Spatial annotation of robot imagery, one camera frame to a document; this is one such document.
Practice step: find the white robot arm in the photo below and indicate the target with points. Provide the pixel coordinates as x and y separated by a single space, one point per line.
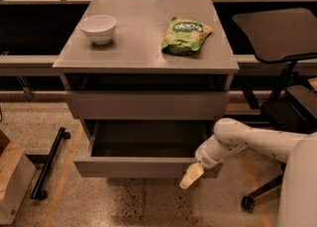
298 199

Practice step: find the cardboard box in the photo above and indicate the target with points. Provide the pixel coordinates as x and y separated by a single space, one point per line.
16 173

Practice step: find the grey drawer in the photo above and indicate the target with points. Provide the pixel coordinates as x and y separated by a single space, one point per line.
142 149
128 105

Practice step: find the grey top drawer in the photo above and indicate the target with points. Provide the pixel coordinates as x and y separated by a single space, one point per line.
128 105

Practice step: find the black table leg base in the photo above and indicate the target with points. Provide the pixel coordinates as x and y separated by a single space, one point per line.
46 161

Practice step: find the black office chair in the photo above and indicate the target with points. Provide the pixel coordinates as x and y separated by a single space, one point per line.
285 36

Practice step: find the grey drawer cabinet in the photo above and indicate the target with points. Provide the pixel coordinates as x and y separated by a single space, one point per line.
133 60

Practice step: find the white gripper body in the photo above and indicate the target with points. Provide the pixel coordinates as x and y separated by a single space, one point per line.
205 159

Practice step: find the green snack bag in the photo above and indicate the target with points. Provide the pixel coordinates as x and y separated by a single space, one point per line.
184 37

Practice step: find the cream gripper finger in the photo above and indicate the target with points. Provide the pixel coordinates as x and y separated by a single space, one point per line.
193 172

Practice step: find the white ceramic bowl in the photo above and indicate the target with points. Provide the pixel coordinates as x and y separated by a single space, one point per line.
99 29

